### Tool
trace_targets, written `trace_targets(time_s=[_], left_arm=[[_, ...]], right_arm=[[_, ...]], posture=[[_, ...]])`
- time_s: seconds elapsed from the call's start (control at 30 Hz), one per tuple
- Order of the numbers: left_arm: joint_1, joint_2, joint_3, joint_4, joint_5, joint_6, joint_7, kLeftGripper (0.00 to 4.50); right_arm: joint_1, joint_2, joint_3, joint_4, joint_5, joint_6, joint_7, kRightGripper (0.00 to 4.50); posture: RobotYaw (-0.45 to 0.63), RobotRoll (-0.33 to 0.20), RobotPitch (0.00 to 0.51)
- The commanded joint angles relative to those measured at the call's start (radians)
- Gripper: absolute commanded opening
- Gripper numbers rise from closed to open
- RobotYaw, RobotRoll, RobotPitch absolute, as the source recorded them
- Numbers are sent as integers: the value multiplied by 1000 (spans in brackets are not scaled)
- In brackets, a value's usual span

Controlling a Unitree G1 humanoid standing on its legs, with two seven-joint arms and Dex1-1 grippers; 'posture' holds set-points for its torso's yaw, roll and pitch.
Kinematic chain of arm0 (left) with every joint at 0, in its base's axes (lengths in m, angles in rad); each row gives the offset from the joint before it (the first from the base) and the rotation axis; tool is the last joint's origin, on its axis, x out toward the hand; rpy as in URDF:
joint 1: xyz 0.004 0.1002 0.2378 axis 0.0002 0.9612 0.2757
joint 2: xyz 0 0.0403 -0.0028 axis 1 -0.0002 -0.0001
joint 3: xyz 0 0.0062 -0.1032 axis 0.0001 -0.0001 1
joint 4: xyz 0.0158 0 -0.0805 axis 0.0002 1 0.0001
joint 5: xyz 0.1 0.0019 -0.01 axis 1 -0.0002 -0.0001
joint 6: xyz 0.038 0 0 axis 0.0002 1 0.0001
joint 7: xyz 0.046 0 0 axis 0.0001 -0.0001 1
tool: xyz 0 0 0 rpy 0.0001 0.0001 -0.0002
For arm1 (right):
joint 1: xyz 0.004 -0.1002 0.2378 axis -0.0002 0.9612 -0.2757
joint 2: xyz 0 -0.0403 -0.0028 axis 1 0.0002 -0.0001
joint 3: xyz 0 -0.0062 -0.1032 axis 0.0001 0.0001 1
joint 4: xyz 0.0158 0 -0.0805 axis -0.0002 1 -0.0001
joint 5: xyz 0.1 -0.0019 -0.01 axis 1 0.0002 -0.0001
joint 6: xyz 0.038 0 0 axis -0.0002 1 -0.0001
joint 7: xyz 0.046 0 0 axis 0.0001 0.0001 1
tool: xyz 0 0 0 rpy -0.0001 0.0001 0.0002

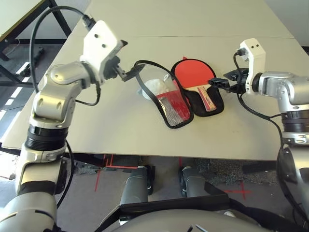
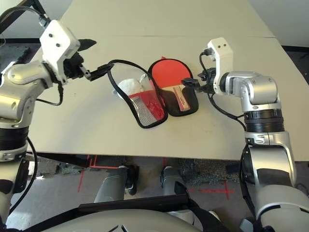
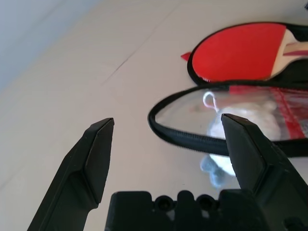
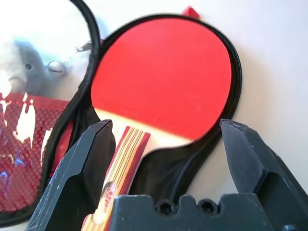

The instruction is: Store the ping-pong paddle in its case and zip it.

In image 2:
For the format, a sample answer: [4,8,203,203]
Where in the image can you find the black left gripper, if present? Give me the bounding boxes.
[63,38,113,82]

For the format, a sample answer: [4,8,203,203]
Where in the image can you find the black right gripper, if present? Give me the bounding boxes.
[182,68,217,94]

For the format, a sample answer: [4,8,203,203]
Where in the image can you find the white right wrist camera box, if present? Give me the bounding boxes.
[207,37,235,95]

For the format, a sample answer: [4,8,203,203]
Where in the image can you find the clear plastic bag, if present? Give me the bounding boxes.
[112,73,152,100]

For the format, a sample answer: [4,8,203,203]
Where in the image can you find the black waist bar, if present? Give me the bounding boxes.
[78,194,194,213]

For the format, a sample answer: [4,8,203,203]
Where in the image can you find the black floor mat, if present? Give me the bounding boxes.
[0,45,32,73]

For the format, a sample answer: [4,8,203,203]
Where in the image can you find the red ping-pong paddle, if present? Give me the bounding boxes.
[152,59,193,112]

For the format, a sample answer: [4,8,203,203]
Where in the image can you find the silver robot torso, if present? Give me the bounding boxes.
[7,209,208,232]

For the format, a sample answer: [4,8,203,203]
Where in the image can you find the grey left robot leg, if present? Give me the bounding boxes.
[93,165,140,203]

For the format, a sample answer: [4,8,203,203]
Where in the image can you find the grey right robot leg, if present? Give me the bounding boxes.
[160,166,194,211]

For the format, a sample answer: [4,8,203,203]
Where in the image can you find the black left upper arm cable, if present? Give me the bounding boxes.
[9,137,39,218]

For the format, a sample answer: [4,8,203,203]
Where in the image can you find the black left camera cable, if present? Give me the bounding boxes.
[0,6,50,27]

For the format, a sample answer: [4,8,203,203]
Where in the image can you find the red black paddle case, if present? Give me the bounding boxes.
[107,57,200,130]

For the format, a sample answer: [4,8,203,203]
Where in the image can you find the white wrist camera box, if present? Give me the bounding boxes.
[39,19,80,85]
[207,37,235,95]

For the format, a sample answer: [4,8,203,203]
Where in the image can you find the black framed side table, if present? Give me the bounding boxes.
[0,0,49,33]

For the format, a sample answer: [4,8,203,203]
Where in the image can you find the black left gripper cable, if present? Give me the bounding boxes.
[36,83,64,107]

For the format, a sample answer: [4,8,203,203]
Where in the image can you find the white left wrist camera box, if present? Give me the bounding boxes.
[39,19,80,85]

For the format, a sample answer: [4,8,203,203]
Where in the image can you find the grey robot leg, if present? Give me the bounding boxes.
[160,166,194,211]
[93,165,140,203]

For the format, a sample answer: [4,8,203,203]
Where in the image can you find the black harness strap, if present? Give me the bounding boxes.
[188,198,225,232]

